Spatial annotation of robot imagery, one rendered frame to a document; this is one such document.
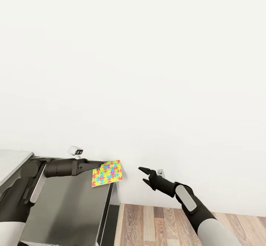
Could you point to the jigsaw puzzle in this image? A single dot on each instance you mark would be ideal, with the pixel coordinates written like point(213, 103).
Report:
point(108, 173)

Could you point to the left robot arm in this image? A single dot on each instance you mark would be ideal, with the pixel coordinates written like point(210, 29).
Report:
point(16, 201)

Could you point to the desk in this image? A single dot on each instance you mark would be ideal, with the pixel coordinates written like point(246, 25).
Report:
point(68, 210)

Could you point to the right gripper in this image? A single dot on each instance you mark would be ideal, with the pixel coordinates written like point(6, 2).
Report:
point(156, 182)

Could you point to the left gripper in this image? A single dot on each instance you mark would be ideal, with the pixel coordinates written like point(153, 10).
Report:
point(73, 167)

